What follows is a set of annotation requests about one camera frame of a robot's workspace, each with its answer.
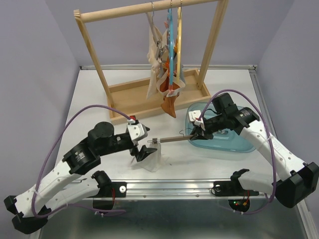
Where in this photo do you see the wooden clothes rack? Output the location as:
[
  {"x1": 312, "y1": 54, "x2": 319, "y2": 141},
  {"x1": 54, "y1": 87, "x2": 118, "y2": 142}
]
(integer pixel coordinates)
[{"x1": 74, "y1": 0, "x2": 228, "y2": 124}]

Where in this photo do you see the orange and cream underwear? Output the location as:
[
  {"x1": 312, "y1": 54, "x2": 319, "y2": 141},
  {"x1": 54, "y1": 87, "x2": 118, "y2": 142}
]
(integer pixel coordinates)
[{"x1": 156, "y1": 62, "x2": 186, "y2": 118}]

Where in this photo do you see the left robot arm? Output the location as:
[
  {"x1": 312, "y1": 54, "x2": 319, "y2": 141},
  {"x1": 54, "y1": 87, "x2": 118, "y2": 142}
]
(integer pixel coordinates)
[{"x1": 4, "y1": 121, "x2": 157, "y2": 235}]

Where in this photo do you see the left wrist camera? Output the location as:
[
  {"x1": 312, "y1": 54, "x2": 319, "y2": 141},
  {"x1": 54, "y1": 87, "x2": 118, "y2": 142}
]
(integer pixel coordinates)
[{"x1": 127, "y1": 116, "x2": 148, "y2": 141}]

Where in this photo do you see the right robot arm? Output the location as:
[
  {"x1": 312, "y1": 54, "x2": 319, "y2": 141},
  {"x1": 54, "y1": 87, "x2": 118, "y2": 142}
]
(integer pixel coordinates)
[{"x1": 187, "y1": 92, "x2": 319, "y2": 208}]

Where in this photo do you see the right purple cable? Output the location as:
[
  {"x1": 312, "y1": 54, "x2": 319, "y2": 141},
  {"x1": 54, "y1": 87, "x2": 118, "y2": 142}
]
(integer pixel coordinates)
[{"x1": 199, "y1": 89, "x2": 278, "y2": 215}]

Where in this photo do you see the teal plastic bin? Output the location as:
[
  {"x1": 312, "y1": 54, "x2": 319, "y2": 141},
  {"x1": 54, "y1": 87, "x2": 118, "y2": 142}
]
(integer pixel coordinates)
[{"x1": 185, "y1": 102, "x2": 255, "y2": 153}]

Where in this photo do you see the blue plastic hanger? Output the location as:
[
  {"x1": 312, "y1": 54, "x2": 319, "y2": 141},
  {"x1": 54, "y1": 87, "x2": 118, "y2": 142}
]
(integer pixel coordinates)
[{"x1": 166, "y1": 8, "x2": 174, "y2": 97}]

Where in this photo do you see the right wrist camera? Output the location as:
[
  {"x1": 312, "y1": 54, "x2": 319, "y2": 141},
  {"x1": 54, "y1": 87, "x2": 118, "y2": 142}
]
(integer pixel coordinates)
[{"x1": 187, "y1": 110, "x2": 204, "y2": 126}]

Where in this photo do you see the yellow plastic hanger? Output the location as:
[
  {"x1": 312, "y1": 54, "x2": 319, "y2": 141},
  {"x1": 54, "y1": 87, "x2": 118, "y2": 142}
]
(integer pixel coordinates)
[{"x1": 176, "y1": 7, "x2": 182, "y2": 81}]

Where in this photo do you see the white underwear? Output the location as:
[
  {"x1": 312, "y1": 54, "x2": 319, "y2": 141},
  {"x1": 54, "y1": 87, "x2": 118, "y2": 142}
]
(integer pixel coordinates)
[{"x1": 131, "y1": 142, "x2": 165, "y2": 172}]

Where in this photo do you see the aluminium mounting rail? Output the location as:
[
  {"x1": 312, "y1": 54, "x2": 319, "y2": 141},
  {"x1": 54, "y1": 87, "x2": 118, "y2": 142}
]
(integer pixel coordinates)
[{"x1": 39, "y1": 177, "x2": 307, "y2": 200}]

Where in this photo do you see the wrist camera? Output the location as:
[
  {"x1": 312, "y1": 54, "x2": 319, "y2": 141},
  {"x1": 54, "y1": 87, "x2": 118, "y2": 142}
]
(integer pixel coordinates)
[
  {"x1": 127, "y1": 116, "x2": 148, "y2": 141},
  {"x1": 187, "y1": 110, "x2": 204, "y2": 126}
]

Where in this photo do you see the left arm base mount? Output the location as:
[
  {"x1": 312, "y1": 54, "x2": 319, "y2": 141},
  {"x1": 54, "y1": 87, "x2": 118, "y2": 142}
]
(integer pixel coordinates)
[{"x1": 91, "y1": 171, "x2": 127, "y2": 198}]

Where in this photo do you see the beige cotton underwear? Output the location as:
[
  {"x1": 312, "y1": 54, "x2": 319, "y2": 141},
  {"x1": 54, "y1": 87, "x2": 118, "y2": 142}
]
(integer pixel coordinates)
[{"x1": 146, "y1": 31, "x2": 160, "y2": 100}]

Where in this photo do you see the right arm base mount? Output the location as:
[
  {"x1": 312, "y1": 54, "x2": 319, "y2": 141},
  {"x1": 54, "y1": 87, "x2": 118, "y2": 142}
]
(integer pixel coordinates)
[{"x1": 211, "y1": 169, "x2": 259, "y2": 197}]

